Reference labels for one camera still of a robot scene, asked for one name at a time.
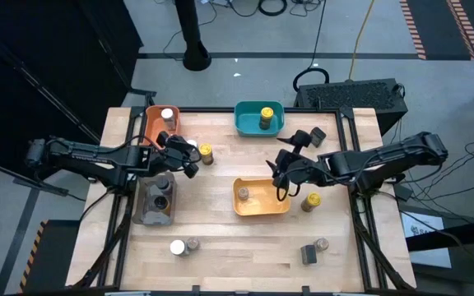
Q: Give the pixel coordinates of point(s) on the black computer case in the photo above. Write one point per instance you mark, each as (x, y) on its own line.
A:
(350, 96)

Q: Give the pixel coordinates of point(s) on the black round-base post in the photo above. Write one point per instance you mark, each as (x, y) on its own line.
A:
(196, 57)

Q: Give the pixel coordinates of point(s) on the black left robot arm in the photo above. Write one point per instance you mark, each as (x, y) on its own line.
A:
(89, 156)

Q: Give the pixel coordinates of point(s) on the white printed sheet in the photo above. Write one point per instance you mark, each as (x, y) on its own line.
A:
(430, 255)

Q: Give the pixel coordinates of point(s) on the black floor mat striped edge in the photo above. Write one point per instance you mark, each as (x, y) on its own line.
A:
(438, 24)
(56, 263)

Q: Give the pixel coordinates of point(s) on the yellow plastic bin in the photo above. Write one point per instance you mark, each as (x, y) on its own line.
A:
(257, 205)

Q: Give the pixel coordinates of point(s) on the grey translucent plastic bin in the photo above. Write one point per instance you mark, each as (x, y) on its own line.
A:
(148, 214)

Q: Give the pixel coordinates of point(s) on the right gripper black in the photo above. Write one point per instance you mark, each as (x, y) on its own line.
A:
(298, 164)

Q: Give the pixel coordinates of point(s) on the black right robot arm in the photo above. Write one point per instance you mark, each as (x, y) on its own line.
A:
(385, 158)

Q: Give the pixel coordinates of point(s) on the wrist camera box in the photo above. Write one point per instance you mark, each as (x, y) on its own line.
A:
(279, 180)
(191, 169)

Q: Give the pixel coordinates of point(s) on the black aluminium table frame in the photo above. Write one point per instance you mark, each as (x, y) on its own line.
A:
(212, 110)

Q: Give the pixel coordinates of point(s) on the orange plastic bin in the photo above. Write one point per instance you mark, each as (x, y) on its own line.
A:
(154, 123)

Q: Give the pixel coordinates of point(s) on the black curtain panel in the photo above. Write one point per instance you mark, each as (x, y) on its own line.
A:
(35, 61)

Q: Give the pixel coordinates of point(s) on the teal plastic bin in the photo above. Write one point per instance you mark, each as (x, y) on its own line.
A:
(247, 123)

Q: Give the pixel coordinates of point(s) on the dark green spice tin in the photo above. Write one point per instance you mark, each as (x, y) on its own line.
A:
(308, 255)
(317, 137)

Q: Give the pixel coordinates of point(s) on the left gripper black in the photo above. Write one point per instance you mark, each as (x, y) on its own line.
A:
(167, 158)

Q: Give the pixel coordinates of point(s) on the black stand beam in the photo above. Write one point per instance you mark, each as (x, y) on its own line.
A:
(467, 232)

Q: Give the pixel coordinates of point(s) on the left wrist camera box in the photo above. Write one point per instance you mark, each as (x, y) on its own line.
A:
(191, 169)

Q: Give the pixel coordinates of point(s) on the yellow-lid dark spice jar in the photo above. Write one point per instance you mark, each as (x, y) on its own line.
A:
(266, 117)
(312, 201)
(205, 153)

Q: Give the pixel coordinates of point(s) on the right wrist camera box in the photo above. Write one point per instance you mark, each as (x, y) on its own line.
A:
(279, 180)

